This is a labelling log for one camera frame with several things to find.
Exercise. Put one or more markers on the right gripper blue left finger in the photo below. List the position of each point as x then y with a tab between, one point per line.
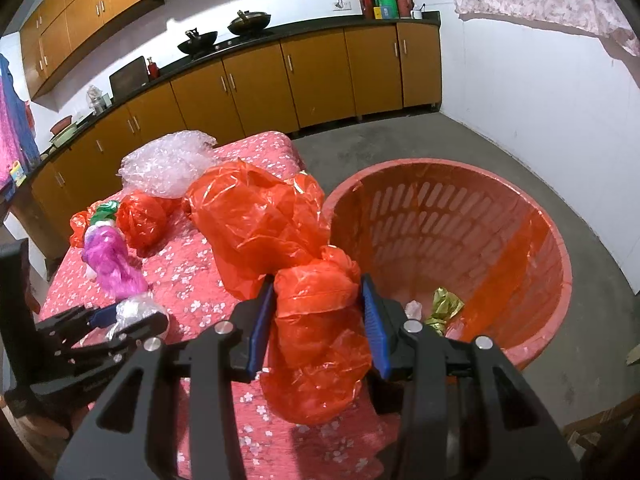
261	315

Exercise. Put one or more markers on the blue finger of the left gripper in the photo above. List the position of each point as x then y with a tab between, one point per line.
103	317

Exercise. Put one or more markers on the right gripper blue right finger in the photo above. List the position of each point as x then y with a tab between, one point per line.
377	327

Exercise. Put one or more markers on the magenta plastic bag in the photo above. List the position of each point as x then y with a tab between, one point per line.
106	253

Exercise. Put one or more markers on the olive green plastic bag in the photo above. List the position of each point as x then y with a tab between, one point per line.
445	307

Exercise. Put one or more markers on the large orange plastic bag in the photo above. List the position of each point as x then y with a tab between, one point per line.
260	225

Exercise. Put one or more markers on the clear bubble wrap bundle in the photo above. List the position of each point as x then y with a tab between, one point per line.
167	166

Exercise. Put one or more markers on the white plastic bag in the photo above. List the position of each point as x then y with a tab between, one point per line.
134	309

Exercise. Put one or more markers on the red floral tablecloth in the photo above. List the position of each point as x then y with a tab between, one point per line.
184	280

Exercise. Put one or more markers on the red plastic laundry basket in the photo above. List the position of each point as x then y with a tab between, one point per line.
419	224

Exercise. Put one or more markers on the stacked plastic basins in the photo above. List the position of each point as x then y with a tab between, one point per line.
62	131

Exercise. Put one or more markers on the pink blue hanging cloth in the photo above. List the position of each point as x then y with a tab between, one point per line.
18	142

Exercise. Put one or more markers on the clear glass jar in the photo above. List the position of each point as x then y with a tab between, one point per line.
97	100

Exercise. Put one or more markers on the dark cutting board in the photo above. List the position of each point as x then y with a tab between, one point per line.
129	78

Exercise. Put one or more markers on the red sauce bottle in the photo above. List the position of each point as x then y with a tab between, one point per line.
153	70

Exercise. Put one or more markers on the wooden lower cabinets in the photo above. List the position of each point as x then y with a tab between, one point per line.
292	78

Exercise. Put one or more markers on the wooden cabinets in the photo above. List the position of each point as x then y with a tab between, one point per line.
292	78
60	33

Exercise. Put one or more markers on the black wok left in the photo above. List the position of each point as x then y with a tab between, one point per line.
197	44

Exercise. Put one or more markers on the black lidded wok right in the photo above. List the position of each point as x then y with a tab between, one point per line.
249	23

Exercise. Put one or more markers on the white mug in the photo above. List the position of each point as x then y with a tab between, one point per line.
418	12

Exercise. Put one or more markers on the wooden upper cabinets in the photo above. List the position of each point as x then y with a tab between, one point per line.
60	33

